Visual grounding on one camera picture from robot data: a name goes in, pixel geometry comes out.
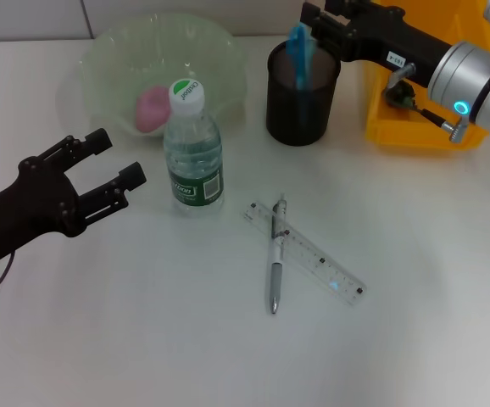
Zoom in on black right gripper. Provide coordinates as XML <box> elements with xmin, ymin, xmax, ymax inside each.
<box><xmin>299</xmin><ymin>0</ymin><xmax>459</xmax><ymax>88</ymax></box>

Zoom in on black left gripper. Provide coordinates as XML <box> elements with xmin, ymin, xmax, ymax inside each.
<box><xmin>0</xmin><ymin>128</ymin><xmax>148</xmax><ymax>273</ymax></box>

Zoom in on blue scissors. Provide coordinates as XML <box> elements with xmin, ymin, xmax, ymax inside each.
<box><xmin>287</xmin><ymin>24</ymin><xmax>316</xmax><ymax>137</ymax></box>

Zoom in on pink peach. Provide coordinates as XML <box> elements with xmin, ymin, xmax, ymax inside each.
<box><xmin>135</xmin><ymin>85</ymin><xmax>172</xmax><ymax>134</ymax></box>

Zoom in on clear green-label water bottle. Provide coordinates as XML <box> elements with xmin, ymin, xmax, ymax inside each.
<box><xmin>162</xmin><ymin>77</ymin><xmax>226</xmax><ymax>219</ymax></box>

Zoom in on green plastic wrapper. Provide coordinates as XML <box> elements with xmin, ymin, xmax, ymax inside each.
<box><xmin>381</xmin><ymin>79</ymin><xmax>419</xmax><ymax>109</ymax></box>

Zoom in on clear plastic ruler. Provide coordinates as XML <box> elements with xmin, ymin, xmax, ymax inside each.
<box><xmin>240</xmin><ymin>198</ymin><xmax>367</xmax><ymax>306</ymax></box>

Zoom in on black mesh pen holder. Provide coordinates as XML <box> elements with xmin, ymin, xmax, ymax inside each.
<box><xmin>265</xmin><ymin>40</ymin><xmax>339</xmax><ymax>147</ymax></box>

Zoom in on silver white ballpoint pen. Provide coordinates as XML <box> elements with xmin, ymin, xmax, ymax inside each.
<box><xmin>268</xmin><ymin>192</ymin><xmax>290</xmax><ymax>315</ymax></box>

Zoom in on pale green wavy bowl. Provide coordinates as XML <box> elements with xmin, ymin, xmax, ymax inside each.
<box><xmin>77</xmin><ymin>12</ymin><xmax>248</xmax><ymax>139</ymax></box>

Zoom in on yellow plastic bin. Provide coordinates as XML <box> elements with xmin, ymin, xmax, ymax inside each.
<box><xmin>363</xmin><ymin>0</ymin><xmax>490</xmax><ymax>149</ymax></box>

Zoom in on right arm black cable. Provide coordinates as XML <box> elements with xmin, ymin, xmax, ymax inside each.
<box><xmin>385</xmin><ymin>62</ymin><xmax>471</xmax><ymax>146</ymax></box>

